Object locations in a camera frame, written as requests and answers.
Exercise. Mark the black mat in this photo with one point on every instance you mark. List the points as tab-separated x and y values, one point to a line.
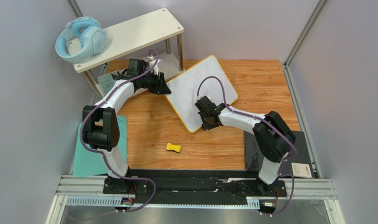
254	157

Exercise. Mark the light blue headphones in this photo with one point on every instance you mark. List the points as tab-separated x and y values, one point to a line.
90	34

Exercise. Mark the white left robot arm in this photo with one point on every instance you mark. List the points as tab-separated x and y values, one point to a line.
100	132

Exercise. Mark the teal mat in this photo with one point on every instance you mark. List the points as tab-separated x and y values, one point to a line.
87	163

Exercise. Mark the yellow framed whiteboard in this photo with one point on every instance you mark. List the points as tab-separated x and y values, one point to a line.
192	83

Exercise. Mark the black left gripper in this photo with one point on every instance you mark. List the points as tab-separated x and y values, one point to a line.
160	86

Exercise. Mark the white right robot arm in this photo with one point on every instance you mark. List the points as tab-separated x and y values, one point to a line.
274	138

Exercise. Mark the yellow bone shaped eraser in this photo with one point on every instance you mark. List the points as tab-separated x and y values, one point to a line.
173	147

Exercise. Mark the white label card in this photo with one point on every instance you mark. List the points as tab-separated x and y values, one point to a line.
301	170

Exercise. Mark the white wooden shelf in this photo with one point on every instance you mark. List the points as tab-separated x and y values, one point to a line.
136	34

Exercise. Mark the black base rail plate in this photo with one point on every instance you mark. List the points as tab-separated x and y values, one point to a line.
193	187

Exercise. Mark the teal booklet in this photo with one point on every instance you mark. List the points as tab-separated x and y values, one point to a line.
107	81

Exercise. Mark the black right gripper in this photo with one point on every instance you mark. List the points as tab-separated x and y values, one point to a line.
202	110

